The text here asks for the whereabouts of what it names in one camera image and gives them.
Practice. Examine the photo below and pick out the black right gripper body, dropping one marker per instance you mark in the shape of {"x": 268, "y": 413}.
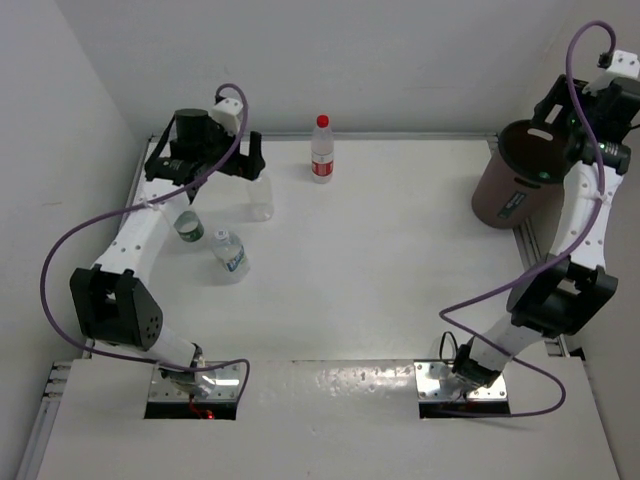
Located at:
{"x": 565, "y": 122}

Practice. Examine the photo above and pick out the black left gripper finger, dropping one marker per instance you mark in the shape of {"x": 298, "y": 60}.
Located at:
{"x": 255, "y": 145}
{"x": 250, "y": 167}

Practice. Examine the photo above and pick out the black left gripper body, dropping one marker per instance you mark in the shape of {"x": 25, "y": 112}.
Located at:
{"x": 219, "y": 143}

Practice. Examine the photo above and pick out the blue cap clear bottle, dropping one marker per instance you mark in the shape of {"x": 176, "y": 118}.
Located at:
{"x": 260, "y": 198}

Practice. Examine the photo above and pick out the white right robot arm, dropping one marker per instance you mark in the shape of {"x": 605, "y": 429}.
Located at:
{"x": 564, "y": 290}

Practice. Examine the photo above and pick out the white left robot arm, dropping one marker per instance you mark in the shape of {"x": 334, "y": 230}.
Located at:
{"x": 111, "y": 298}

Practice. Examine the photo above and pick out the brown bin black rim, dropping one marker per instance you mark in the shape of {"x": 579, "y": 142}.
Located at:
{"x": 525, "y": 172}

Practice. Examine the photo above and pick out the red cap labelled bottle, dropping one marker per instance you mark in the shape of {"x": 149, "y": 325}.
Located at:
{"x": 322, "y": 150}

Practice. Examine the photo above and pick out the blue label clear bottle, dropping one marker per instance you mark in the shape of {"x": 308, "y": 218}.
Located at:
{"x": 230, "y": 253}

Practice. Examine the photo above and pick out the green label clear bottle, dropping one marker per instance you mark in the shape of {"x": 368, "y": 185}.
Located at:
{"x": 189, "y": 227}

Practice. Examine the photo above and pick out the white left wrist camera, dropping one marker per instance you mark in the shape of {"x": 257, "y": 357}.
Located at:
{"x": 228, "y": 113}

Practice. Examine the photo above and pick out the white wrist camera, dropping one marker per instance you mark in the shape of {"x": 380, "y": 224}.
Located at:
{"x": 228, "y": 113}
{"x": 623, "y": 65}

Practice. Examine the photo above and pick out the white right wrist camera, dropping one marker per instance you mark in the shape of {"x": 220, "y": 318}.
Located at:
{"x": 623, "y": 65}

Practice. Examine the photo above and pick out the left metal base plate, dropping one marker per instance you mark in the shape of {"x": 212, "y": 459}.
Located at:
{"x": 217, "y": 386}

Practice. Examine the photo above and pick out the metal base plate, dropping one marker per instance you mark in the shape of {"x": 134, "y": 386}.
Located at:
{"x": 217, "y": 386}
{"x": 436, "y": 384}

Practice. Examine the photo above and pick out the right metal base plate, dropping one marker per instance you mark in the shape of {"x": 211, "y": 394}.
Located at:
{"x": 436, "y": 384}

